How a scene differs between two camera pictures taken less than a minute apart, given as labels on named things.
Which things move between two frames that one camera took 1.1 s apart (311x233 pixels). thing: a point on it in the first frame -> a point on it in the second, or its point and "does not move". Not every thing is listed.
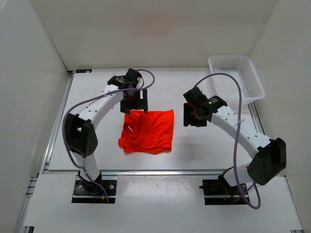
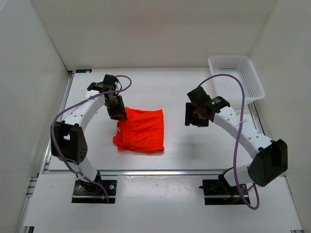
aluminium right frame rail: x=255 y=117 does not move
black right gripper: x=187 y=119 does not move
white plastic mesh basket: x=226 y=87 does not move
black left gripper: x=140 y=104 -> x=114 y=115
